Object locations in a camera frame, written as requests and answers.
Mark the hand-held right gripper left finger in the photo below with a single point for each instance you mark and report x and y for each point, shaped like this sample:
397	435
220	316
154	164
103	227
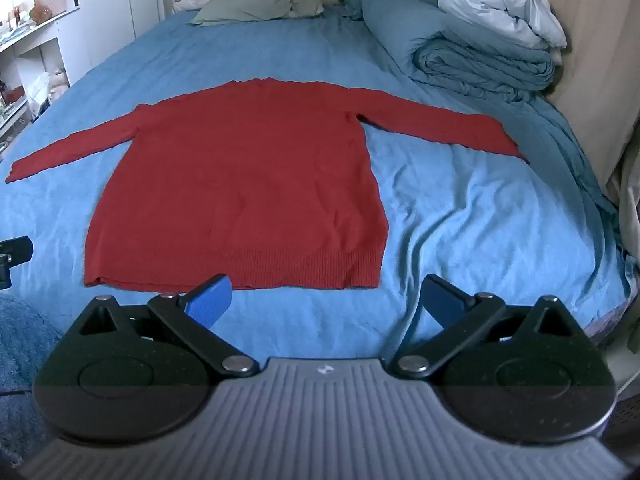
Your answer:
210	300

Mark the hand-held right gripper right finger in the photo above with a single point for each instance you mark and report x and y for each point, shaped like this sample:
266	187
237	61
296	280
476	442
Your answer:
442	302

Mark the red sweater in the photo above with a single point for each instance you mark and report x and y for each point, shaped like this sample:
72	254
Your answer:
240	180

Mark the blue bed sheet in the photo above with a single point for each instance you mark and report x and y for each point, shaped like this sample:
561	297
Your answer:
465	220

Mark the blue fuzzy cloth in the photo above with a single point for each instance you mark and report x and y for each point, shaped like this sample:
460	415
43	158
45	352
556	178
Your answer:
22	350

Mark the white shelf unit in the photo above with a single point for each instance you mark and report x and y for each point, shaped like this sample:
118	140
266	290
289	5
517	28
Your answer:
30	65

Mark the brown basket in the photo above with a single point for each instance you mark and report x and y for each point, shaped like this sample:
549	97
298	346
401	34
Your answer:
47	7

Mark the rolled blue duvet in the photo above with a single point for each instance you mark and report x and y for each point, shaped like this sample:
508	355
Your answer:
450	45

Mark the white wardrobe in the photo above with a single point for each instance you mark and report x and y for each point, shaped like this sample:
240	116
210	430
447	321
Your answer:
122	5

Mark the green pillow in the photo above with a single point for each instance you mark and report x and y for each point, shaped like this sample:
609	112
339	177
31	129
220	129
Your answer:
255	6

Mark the white duvet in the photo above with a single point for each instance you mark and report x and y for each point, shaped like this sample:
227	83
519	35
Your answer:
505	7

